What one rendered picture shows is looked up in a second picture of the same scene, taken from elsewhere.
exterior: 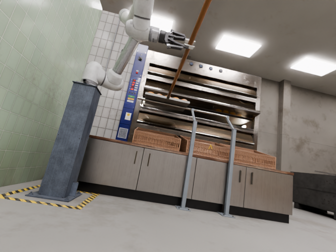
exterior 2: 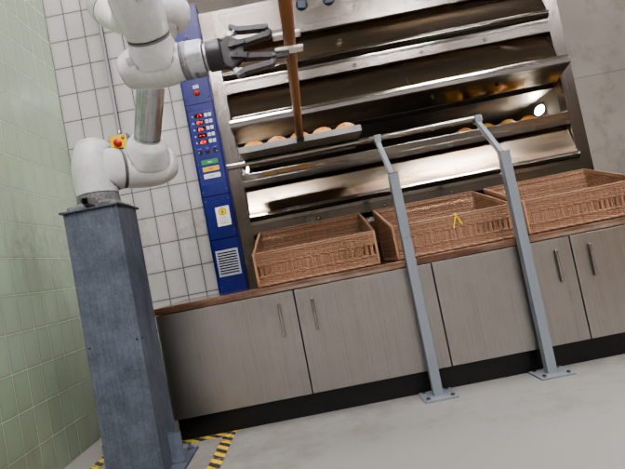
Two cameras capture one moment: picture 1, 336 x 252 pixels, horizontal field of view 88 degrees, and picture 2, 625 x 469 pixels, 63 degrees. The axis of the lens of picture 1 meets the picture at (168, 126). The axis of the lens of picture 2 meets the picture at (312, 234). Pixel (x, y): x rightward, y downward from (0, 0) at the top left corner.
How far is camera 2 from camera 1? 0.36 m
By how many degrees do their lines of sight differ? 11
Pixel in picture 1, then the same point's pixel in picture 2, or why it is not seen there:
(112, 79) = (146, 164)
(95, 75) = (102, 174)
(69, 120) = (97, 308)
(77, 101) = (92, 258)
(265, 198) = not seen: outside the picture
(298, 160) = not seen: outside the picture
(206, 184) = (478, 317)
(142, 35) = (168, 77)
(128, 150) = (257, 310)
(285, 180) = not seen: outside the picture
